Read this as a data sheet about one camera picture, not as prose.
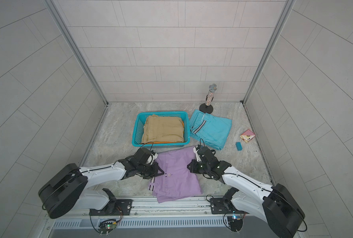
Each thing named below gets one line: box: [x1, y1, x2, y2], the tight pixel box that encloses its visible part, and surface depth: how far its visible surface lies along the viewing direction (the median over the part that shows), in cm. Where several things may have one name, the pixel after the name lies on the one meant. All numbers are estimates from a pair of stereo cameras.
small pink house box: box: [239, 128, 256, 144], surface depth 98 cm
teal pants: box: [189, 109, 233, 151], surface depth 101 cm
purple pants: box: [148, 146, 202, 204], surface depth 77 cm
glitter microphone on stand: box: [198, 83, 218, 115], surface depth 101 cm
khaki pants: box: [141, 114, 184, 144], surface depth 94 cm
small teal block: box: [235, 141, 243, 151], surface depth 93 cm
